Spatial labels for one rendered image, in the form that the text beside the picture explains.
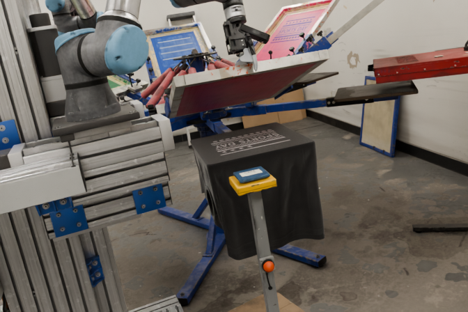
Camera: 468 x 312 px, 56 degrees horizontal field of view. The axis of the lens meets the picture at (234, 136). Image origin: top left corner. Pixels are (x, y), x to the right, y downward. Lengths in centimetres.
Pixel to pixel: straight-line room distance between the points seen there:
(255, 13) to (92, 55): 543
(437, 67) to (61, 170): 201
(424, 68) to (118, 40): 183
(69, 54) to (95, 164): 30
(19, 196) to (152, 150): 36
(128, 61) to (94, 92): 16
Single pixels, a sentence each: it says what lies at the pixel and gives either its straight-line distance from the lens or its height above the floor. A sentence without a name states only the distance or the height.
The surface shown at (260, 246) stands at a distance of 152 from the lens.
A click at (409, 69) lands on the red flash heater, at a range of 258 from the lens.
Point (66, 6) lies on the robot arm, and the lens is 207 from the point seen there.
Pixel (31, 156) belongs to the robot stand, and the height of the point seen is 120.
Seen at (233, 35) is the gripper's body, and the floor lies 141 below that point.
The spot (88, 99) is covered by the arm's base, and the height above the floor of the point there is 131.
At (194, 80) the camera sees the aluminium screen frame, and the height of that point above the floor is 128.
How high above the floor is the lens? 142
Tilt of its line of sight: 13 degrees down
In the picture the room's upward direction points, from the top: 9 degrees counter-clockwise
